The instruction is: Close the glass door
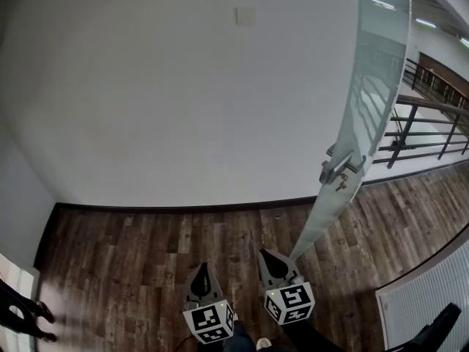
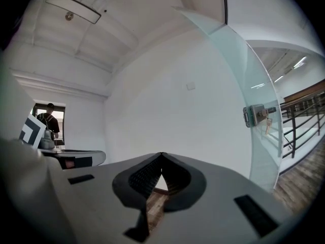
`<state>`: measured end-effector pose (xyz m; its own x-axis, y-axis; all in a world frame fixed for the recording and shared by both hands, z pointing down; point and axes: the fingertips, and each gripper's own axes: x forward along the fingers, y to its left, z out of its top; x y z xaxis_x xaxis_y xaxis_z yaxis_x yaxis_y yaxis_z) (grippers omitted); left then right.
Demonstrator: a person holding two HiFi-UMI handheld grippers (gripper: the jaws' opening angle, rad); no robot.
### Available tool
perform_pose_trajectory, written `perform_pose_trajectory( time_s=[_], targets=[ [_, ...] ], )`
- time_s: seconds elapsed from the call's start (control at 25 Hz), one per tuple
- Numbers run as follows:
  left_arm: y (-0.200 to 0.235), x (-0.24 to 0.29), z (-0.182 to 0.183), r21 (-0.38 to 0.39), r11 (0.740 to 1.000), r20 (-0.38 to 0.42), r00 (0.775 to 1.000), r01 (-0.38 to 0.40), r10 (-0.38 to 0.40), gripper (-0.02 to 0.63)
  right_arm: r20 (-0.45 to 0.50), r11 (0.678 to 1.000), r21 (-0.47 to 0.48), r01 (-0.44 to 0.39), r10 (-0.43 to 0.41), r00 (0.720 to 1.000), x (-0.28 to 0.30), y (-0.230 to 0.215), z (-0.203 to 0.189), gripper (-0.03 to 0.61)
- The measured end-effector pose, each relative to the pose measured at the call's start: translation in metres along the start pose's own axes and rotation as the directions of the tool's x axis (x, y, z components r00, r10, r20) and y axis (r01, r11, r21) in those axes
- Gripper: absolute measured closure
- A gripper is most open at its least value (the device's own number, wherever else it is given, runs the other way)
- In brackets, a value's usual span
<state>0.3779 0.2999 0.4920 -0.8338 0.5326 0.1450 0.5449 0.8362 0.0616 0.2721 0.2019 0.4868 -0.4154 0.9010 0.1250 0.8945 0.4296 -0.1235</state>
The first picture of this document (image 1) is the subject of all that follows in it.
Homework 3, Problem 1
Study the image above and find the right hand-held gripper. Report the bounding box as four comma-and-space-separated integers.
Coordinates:
257, 249, 317, 326

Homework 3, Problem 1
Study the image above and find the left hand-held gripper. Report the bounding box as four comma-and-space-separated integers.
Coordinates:
182, 263, 236, 345

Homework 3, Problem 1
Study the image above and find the metal door lever handle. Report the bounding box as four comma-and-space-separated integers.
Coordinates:
319, 143, 367, 192

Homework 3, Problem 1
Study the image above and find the frosted glass door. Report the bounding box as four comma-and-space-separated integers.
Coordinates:
291, 0, 412, 260

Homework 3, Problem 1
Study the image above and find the person's right forearm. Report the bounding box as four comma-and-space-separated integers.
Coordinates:
281, 315, 344, 352

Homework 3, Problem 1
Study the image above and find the person's left leg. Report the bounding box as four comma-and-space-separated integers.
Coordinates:
219, 319, 259, 352

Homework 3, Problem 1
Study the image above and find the glass partition with blinds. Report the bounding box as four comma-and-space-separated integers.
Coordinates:
375, 240, 469, 352

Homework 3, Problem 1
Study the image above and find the white panel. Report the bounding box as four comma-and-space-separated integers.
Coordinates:
0, 253, 40, 352

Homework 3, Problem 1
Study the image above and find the black railing with wooden handrail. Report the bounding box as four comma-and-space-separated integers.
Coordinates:
372, 93, 469, 170

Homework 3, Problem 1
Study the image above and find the black metal railing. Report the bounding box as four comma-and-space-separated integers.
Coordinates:
405, 57, 469, 111

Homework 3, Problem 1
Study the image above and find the black cable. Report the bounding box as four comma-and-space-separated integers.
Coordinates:
176, 334, 196, 352

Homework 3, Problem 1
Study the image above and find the white wall switch plate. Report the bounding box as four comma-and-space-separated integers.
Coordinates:
235, 6, 256, 26

